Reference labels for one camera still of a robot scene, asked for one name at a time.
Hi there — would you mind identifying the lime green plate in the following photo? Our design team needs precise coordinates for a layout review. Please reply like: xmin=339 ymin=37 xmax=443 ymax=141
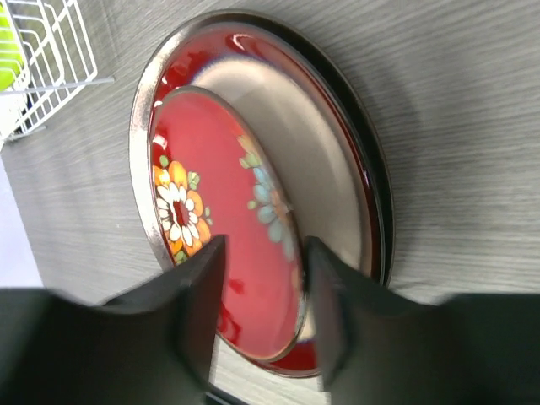
xmin=1 ymin=7 xmax=24 ymax=91

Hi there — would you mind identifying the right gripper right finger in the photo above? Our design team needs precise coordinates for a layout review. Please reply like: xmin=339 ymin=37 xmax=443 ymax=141
xmin=305 ymin=237 xmax=539 ymax=404

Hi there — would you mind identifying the red rimmed cream plate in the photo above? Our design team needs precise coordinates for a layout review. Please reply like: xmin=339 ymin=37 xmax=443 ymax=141
xmin=153 ymin=25 xmax=379 ymax=378

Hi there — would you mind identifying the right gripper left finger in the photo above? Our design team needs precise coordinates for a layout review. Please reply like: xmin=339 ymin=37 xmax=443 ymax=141
xmin=1 ymin=235 xmax=226 ymax=404

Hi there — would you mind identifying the large brown cream plate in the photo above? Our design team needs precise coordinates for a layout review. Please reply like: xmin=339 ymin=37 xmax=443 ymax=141
xmin=129 ymin=9 xmax=395 ymax=285

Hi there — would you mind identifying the small red floral plate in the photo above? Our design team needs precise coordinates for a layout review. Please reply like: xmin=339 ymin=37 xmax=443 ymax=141
xmin=149 ymin=86 xmax=305 ymax=361

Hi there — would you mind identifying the white wire dish rack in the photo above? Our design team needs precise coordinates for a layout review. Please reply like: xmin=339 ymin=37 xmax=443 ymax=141
xmin=1 ymin=0 xmax=114 ymax=143

